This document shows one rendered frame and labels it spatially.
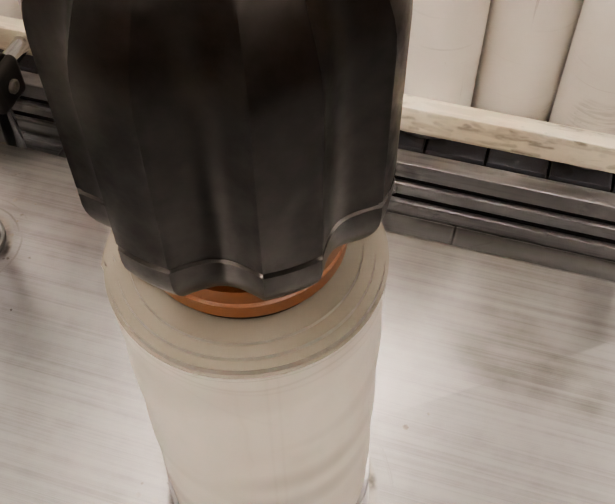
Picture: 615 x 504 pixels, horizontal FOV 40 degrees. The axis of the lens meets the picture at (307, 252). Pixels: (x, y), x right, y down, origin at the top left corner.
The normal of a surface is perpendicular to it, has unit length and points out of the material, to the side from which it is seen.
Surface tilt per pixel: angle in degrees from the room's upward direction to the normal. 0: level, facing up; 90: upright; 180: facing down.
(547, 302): 0
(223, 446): 92
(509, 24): 90
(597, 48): 90
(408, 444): 0
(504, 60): 90
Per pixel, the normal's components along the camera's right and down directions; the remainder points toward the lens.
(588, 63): -0.76, 0.51
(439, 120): -0.29, 0.76
